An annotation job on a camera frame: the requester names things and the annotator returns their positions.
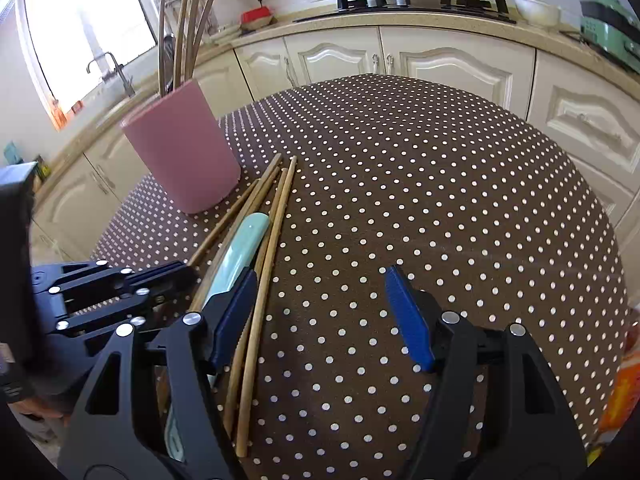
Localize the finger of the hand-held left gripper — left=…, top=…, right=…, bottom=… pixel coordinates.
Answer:
left=30, top=260, right=138, bottom=311
left=47, top=261, right=201, bottom=337

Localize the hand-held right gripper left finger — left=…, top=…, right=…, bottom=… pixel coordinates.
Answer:
left=57, top=267, right=261, bottom=480

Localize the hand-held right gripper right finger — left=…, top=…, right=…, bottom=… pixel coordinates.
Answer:
left=384, top=264, right=588, bottom=480

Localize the mint green sheathed knife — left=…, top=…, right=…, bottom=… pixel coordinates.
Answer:
left=165, top=212, right=272, bottom=463

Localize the pile of wooden chopsticks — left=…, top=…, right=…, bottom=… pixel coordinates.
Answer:
left=157, top=0, right=298, bottom=458

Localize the pink utensil holder cup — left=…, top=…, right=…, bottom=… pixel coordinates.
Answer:
left=120, top=80, right=242, bottom=215

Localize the black spoon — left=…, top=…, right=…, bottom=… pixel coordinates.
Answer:
left=162, top=34, right=177, bottom=95

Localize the brown polka dot tablecloth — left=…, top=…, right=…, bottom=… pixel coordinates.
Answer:
left=92, top=74, right=628, bottom=480

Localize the grey sink faucet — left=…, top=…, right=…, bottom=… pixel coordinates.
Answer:
left=86, top=51, right=136, bottom=98

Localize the orange printed packaging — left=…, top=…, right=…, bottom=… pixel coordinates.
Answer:
left=597, top=360, right=640, bottom=436

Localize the kitchen window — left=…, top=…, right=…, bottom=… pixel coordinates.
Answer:
left=15, top=0, right=161, bottom=131

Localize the red container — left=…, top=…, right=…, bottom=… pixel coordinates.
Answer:
left=241, top=6, right=276, bottom=30

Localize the black gas stove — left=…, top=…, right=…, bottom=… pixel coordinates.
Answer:
left=292, top=0, right=518, bottom=24

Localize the white bowl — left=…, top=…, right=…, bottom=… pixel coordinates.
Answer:
left=512, top=0, right=562, bottom=28

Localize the green electric cooker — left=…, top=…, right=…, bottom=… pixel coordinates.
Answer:
left=580, top=0, right=640, bottom=73

